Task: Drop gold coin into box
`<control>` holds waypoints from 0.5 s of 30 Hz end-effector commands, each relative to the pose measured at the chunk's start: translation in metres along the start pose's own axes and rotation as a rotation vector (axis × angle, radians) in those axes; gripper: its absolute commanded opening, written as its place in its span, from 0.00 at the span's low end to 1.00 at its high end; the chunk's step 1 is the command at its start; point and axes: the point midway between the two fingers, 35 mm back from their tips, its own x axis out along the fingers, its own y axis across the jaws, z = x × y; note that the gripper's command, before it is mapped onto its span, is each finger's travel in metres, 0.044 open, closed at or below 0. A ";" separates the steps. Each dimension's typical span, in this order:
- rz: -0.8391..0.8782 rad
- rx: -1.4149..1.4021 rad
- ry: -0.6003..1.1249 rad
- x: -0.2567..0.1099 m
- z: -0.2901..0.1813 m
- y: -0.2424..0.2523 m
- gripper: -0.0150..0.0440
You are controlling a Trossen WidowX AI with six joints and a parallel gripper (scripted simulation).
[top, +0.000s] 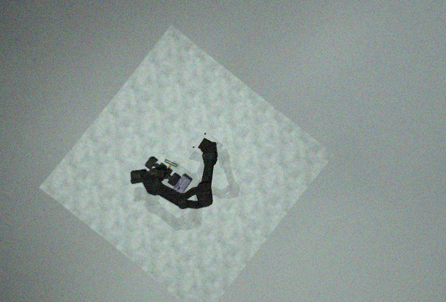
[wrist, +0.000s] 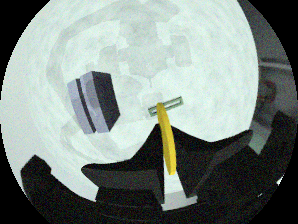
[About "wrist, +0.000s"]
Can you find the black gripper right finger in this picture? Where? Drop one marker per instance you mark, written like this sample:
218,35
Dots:
196,158

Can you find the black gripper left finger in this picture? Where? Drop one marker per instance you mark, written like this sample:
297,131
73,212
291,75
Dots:
145,170

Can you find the gold coin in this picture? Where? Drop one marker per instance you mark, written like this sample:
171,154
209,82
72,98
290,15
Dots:
167,139

